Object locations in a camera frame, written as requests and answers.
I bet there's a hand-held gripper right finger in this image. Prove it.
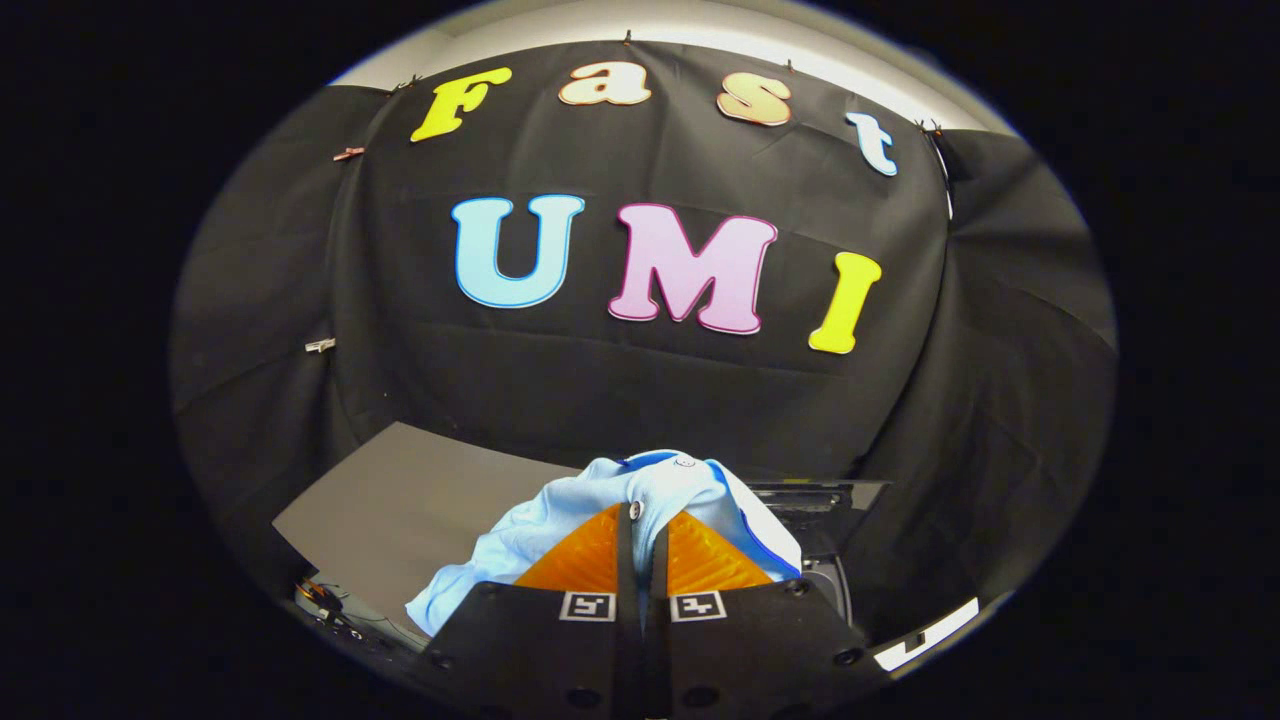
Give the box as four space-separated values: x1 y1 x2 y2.
645 510 871 720

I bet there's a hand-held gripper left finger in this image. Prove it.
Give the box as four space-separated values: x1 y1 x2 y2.
420 503 641 720

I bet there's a light blue polo shirt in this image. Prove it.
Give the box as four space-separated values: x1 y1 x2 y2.
405 449 804 638

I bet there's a dark grey washing machine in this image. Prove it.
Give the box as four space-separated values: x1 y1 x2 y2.
800 555 856 626

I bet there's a black backdrop cloth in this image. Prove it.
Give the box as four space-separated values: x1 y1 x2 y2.
170 40 1118 641

